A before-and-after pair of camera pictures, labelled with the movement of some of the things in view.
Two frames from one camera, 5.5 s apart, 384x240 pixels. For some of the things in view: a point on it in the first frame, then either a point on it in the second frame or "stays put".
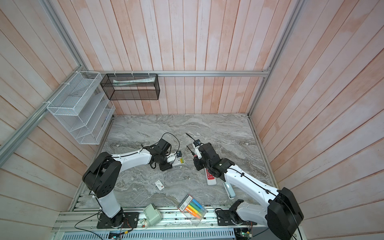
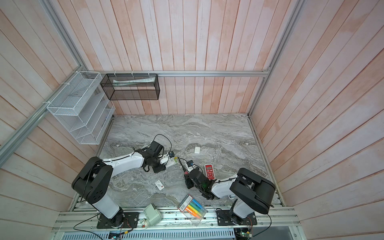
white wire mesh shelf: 84,108 stays put
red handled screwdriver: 193,139 to 185,172
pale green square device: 152,215 stays put
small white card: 159,185 stays put
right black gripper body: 200,163 to 189,181
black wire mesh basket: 131,86 stays put
